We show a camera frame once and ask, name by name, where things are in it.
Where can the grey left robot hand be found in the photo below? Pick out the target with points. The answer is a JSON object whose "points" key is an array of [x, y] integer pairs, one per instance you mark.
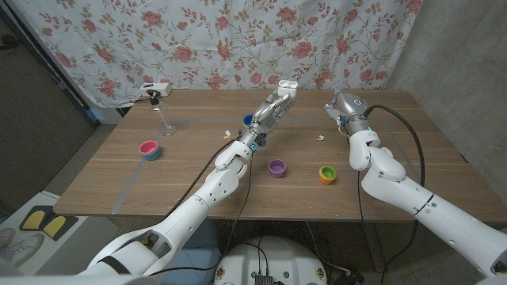
{"points": [[269, 115]]}

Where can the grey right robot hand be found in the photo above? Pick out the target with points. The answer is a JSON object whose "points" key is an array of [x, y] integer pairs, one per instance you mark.
{"points": [[350, 111]]}

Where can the white airpods case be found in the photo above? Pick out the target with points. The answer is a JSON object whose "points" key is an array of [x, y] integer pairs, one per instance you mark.
{"points": [[288, 88]]}

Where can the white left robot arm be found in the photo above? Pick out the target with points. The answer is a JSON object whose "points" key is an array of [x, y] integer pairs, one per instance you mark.
{"points": [[190, 210]]}

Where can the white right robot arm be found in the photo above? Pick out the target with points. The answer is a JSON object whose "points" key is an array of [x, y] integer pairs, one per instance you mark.
{"points": [[416, 198]]}

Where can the blue plastic cup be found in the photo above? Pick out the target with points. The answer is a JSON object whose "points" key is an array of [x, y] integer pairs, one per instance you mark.
{"points": [[248, 120]]}

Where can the purple plastic cup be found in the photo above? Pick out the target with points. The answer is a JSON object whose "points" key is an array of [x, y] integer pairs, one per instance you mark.
{"points": [[277, 169]]}

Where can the green plastic cup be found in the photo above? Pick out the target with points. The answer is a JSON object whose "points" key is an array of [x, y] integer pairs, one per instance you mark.
{"points": [[327, 172]]}

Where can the orange plastic cup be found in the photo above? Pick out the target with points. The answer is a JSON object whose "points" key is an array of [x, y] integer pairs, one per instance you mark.
{"points": [[327, 181]]}

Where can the teal plastic cup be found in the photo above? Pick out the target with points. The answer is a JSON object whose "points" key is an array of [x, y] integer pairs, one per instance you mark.
{"points": [[153, 156]]}

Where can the pink plastic cup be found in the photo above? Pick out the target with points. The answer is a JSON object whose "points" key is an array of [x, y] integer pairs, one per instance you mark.
{"points": [[147, 147]]}

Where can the floral print backdrop cloth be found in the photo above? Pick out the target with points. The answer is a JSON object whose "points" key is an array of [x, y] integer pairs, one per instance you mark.
{"points": [[237, 39]]}

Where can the white power strip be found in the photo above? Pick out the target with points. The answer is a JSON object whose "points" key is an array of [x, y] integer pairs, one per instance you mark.
{"points": [[158, 88]]}

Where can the black plug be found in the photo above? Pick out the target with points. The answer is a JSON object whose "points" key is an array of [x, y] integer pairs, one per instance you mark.
{"points": [[153, 97]]}

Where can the grey table leg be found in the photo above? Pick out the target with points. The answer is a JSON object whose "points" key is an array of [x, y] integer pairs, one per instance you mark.
{"points": [[372, 245]]}

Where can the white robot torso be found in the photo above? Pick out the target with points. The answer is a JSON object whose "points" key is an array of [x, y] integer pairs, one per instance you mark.
{"points": [[285, 257]]}

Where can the black power adapter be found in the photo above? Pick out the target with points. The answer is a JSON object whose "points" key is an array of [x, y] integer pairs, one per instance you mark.
{"points": [[350, 277]]}

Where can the white floor mat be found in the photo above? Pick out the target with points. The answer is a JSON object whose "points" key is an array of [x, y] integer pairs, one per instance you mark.
{"points": [[87, 241]]}

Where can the black slipper yellow insole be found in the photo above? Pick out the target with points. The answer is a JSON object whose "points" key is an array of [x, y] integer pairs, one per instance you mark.
{"points": [[55, 226], [33, 219]]}

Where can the white sneaker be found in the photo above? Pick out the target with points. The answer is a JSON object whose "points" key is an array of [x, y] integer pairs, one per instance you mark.
{"points": [[25, 249], [6, 237]]}

